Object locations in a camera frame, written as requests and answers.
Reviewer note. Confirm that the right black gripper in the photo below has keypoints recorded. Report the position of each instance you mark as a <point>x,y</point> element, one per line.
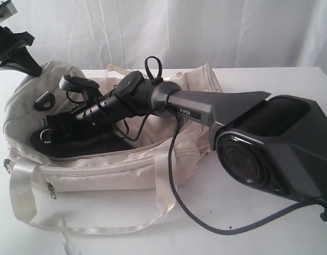
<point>80,124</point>

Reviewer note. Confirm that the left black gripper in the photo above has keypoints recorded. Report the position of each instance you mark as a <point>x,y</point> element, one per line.
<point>14,54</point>

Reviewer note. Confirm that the metal key ring zipper pull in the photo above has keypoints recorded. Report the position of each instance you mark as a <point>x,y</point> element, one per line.
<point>46,136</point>

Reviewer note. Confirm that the cream white duffel bag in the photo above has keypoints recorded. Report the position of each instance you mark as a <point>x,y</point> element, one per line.
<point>144,166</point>

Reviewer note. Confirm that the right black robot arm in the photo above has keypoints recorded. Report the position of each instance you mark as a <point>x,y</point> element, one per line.
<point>274,144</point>

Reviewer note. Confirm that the white background curtain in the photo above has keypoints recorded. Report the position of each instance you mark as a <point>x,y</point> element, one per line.
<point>183,34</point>

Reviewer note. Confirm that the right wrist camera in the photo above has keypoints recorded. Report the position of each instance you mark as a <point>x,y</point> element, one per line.
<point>89,89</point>

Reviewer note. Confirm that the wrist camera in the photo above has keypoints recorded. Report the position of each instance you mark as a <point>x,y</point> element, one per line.
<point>89,89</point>
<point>7,8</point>

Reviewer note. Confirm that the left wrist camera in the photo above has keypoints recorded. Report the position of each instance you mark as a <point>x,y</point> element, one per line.
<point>7,8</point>

